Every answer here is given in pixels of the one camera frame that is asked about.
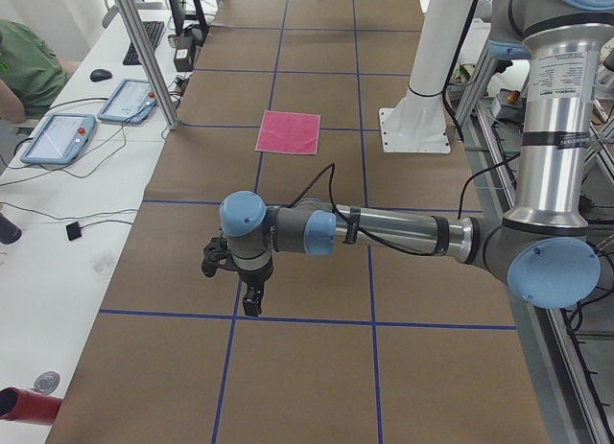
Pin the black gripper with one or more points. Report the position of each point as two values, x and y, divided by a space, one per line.
253 277

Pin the pink and grey towel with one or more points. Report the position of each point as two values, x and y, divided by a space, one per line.
288 133

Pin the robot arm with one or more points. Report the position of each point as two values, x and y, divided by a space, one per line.
538 249

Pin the small black square device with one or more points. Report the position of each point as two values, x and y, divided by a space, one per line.
73 231

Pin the silver desk grommet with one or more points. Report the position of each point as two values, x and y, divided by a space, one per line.
47 382

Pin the far teach pendant tablet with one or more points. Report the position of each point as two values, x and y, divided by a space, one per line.
131 103

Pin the teach pendant tablet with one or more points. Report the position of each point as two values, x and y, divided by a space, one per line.
131 103
60 140

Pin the near teach pendant tablet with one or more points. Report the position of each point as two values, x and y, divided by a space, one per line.
60 140

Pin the black power brick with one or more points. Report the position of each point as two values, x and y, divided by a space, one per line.
185 54

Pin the red cylinder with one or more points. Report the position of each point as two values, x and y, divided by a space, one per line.
23 405

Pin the black computer mouse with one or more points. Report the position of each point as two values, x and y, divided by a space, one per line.
99 75

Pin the person in green shirt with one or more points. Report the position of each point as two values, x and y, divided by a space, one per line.
32 75

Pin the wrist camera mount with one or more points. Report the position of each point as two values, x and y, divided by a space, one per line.
216 255

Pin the white central pedestal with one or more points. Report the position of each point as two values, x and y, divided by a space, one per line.
417 124

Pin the aluminium frame post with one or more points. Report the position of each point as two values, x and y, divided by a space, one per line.
136 31

